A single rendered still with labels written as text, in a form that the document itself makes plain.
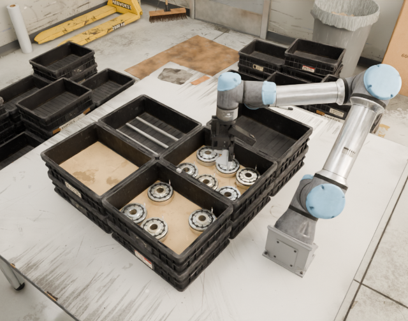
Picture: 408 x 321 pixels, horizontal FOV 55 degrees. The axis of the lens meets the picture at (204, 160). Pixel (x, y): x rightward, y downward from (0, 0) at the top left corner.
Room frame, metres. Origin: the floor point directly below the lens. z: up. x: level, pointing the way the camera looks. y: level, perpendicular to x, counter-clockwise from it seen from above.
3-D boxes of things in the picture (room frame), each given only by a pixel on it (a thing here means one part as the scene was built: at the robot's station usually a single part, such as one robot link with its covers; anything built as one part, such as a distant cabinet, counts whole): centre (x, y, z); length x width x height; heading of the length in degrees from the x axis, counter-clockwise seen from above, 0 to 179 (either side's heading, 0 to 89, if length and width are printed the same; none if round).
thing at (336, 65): (2.77, -0.86, 0.37); 0.42 x 0.34 x 0.46; 55
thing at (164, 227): (0.88, 0.18, 0.86); 0.10 x 0.10 x 0.01
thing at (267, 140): (1.40, -0.25, 0.87); 0.40 x 0.30 x 0.11; 50
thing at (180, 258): (0.94, 0.14, 0.92); 0.40 x 0.30 x 0.02; 50
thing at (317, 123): (1.76, -0.50, 0.70); 0.33 x 0.23 x 0.01; 55
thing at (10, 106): (2.38, 1.30, 0.31); 0.40 x 0.30 x 0.34; 145
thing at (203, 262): (0.94, 0.14, 0.76); 0.40 x 0.30 x 0.12; 50
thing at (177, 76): (2.23, 0.19, 0.71); 0.22 x 0.19 x 0.01; 55
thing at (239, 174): (1.15, -0.19, 0.86); 0.10 x 0.10 x 0.01
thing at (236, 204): (1.17, -0.06, 0.92); 0.40 x 0.30 x 0.02; 50
